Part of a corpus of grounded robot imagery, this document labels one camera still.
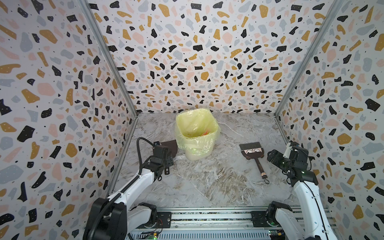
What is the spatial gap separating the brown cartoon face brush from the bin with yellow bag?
0.22 m

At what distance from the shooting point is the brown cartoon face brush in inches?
38.8

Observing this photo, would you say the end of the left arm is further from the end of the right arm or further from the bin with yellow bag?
the end of the right arm

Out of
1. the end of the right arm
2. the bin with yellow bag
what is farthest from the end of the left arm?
the end of the right arm

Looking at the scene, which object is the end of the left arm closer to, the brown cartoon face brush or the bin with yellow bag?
the bin with yellow bag

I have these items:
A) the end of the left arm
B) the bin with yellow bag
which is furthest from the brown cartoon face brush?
the end of the left arm

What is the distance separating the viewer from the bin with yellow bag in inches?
30.2
